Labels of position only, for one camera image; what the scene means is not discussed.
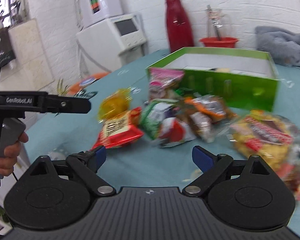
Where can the yellow transparent snack bag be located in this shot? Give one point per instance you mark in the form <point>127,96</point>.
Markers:
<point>114,104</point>

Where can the green cardboard box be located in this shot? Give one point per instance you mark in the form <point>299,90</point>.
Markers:
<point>246,79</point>

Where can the pink snack bag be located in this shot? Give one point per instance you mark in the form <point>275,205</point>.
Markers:
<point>162,80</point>

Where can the white machine with screen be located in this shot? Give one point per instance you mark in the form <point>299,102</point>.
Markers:
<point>112,43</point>

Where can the red white snack bag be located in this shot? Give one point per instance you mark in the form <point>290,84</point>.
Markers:
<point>174,132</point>

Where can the black stirring stick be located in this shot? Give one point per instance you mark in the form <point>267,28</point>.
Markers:
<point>215,21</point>

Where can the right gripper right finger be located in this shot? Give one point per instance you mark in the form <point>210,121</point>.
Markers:
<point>213,167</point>

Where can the glass pitcher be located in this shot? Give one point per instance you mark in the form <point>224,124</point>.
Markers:
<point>219,24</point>

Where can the grey fluffy blanket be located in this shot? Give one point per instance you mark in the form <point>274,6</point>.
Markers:
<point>283,45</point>

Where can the left hand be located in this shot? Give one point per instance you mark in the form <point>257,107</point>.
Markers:
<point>10,155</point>

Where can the green snack bag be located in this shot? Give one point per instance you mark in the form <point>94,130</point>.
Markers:
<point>154,114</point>

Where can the white water purifier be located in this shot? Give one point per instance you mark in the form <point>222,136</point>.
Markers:
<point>94,11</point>

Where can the orange brown snack bag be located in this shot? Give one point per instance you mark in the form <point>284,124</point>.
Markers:
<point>208,115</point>

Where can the red thermos jug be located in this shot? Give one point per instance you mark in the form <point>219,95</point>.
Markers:
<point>178,26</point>

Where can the large yellow chips bag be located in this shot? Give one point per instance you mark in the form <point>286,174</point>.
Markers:
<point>273,137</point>

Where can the red plastic basin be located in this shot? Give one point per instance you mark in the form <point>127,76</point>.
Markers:
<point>224,42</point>

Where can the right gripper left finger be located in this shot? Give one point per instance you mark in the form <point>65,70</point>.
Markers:
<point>85,165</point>

